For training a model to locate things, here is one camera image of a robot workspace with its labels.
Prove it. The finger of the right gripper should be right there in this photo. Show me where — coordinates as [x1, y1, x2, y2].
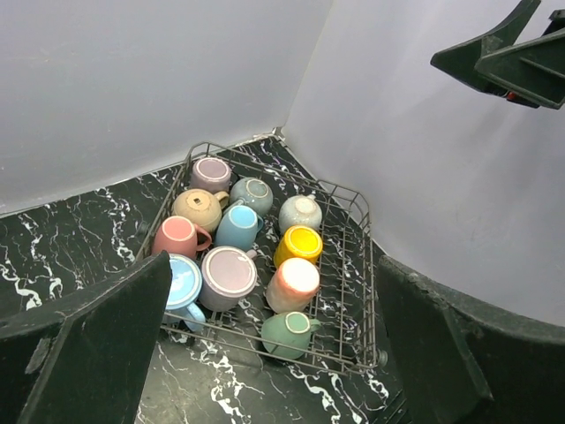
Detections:
[475, 29, 564, 110]
[430, 0, 541, 88]

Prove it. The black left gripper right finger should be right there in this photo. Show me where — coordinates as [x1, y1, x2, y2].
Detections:
[376, 255, 564, 423]

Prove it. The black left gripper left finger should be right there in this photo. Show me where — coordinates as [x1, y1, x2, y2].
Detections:
[1, 252, 172, 423]

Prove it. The light blue ribbed mug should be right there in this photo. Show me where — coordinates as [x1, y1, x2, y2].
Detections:
[165, 254, 206, 332]

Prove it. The pink mug white interior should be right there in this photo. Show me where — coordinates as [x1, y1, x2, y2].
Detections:
[151, 216, 212, 260]

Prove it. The lilac mug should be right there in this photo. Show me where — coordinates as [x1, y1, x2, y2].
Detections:
[199, 246, 258, 312]

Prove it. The green teal mug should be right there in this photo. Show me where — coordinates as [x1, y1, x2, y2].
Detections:
[260, 311, 321, 360]

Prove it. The peach pink mug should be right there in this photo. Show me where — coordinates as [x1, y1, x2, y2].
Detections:
[265, 258, 320, 314]

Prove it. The tan glazed round mug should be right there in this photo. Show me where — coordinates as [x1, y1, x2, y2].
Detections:
[172, 189, 230, 233]

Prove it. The yellow mug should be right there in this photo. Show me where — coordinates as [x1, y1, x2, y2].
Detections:
[274, 225, 323, 269]

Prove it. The blue mug white interior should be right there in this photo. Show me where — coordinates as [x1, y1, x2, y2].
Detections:
[214, 205, 264, 251]

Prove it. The white speckled ceramic mug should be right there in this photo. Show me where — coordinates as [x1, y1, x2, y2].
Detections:
[278, 194, 323, 235]

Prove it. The lavender textured mug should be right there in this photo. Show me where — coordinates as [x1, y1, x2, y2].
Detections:
[190, 157, 231, 193]

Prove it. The grey mug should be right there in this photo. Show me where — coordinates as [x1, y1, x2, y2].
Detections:
[230, 178, 274, 217]

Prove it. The grey wire dish rack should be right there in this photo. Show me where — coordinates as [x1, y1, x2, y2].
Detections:
[136, 135, 388, 375]

